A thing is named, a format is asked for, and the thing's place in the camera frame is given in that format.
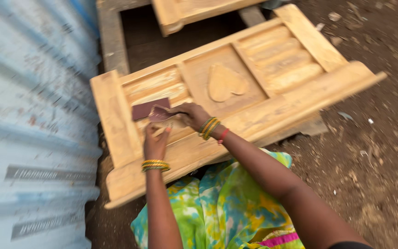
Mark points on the person's right fingers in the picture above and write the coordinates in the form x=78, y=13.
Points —
x=178, y=111

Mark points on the carved wooden headboard panel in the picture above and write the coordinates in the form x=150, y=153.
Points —
x=233, y=100

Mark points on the green yellow wrist bangles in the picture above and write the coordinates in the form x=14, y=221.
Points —
x=209, y=128
x=155, y=165

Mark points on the plain wooden furniture piece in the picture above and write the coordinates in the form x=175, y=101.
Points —
x=192, y=13

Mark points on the green yellow patterned garment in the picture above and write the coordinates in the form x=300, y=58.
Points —
x=226, y=207

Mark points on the grey wooden frame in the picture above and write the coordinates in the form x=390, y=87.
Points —
x=116, y=38

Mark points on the red thread wristband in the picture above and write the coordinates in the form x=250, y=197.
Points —
x=223, y=135

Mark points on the green yellow right wrist bangles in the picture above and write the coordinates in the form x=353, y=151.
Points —
x=209, y=128

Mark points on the person's right hand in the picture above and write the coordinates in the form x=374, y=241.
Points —
x=192, y=116

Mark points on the maroon sandpaper sheet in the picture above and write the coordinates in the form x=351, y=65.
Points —
x=151, y=110

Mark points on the person's left hand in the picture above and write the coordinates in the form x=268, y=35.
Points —
x=155, y=143

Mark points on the corrugated metal sheet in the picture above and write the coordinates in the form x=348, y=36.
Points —
x=36, y=124

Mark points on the green yellow left wrist bangles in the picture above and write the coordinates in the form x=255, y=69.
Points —
x=155, y=165

